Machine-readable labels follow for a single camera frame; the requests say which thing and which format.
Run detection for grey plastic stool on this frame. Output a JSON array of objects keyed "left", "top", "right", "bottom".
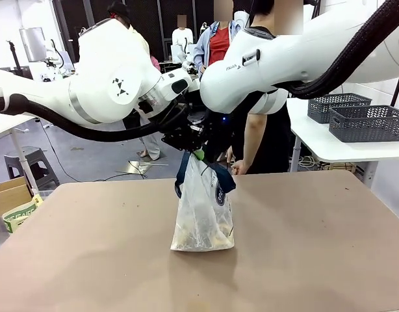
[{"left": 3, "top": 146, "right": 61, "bottom": 192}]

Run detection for bystander in white shirt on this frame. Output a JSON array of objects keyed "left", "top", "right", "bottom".
[{"left": 171, "top": 14, "right": 194, "bottom": 62}]

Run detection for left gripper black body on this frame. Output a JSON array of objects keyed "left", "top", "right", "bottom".
[{"left": 159, "top": 122, "right": 207, "bottom": 153}]

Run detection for person's right hand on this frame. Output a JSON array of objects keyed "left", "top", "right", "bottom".
[{"left": 233, "top": 161, "right": 250, "bottom": 177}]

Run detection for green printed carton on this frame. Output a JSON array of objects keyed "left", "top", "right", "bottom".
[{"left": 2, "top": 194, "right": 45, "bottom": 234}]

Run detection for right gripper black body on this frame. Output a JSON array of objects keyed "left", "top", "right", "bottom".
[{"left": 204, "top": 109, "right": 235, "bottom": 164}]

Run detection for person's right forearm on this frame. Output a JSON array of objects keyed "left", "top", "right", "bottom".
[{"left": 242, "top": 112, "right": 272, "bottom": 172}]

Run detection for arm black cable sleeve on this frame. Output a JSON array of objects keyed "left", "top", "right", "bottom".
[
  {"left": 289, "top": 0, "right": 398, "bottom": 101},
  {"left": 0, "top": 93, "right": 189, "bottom": 143}
]

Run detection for left arm black cable sleeve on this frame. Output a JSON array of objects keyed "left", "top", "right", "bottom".
[{"left": 0, "top": 93, "right": 189, "bottom": 143}]

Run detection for white side table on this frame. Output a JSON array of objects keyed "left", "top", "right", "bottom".
[
  {"left": 285, "top": 96, "right": 399, "bottom": 191},
  {"left": 0, "top": 112, "right": 46, "bottom": 198}
]

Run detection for grey monitor panel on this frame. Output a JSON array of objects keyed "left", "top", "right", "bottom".
[{"left": 18, "top": 27, "right": 47, "bottom": 63}]

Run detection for brown cardboard box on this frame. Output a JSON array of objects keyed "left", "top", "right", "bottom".
[{"left": 0, "top": 175, "right": 35, "bottom": 219}]

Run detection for right arm black cable sleeve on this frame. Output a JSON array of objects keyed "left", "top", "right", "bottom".
[{"left": 289, "top": 0, "right": 398, "bottom": 101}]

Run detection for clear shopping bag navy handles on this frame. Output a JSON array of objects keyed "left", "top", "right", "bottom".
[{"left": 169, "top": 151, "right": 237, "bottom": 252}]

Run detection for person in black t-shirt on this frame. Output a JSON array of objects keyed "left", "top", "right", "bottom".
[{"left": 243, "top": 0, "right": 293, "bottom": 176}]

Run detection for black floor cable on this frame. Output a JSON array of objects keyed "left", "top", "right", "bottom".
[{"left": 36, "top": 119, "right": 147, "bottom": 183}]

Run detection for shiny metal plate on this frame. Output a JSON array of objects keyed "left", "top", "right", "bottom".
[{"left": 116, "top": 159, "right": 170, "bottom": 177}]

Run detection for mannequin beige jacket red shirt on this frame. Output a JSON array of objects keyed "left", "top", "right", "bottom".
[{"left": 107, "top": 0, "right": 162, "bottom": 161}]

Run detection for black stand pole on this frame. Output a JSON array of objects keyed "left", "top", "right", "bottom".
[{"left": 5, "top": 39, "right": 21, "bottom": 69}]

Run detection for small brown box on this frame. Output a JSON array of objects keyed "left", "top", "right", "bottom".
[{"left": 328, "top": 161, "right": 357, "bottom": 173}]

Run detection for grey plastic basket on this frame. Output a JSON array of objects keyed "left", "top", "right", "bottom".
[
  {"left": 328, "top": 104, "right": 399, "bottom": 144},
  {"left": 307, "top": 92, "right": 373, "bottom": 125}
]

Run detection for white cable bundle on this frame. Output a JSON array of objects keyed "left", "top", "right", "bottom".
[{"left": 298, "top": 154, "right": 331, "bottom": 171}]

